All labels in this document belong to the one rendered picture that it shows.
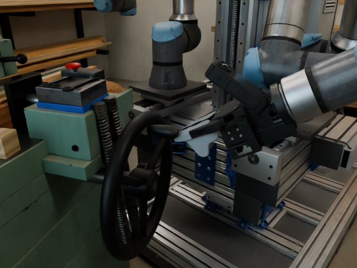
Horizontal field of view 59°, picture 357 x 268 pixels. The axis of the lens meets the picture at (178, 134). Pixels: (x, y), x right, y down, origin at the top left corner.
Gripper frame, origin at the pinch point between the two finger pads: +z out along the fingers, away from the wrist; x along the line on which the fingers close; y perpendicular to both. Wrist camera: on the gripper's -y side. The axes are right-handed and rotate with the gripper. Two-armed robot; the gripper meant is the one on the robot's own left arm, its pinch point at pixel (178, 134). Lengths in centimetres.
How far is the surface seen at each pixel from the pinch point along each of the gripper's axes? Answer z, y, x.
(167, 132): -0.1, -1.9, -3.3
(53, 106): 15.5, -15.6, -7.2
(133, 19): 160, -79, 341
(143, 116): 2.7, -6.4, -3.3
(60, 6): 160, -104, 216
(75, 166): 16.2, -4.4, -10.3
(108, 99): 8.9, -11.9, -1.3
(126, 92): 21.3, -10.6, 24.5
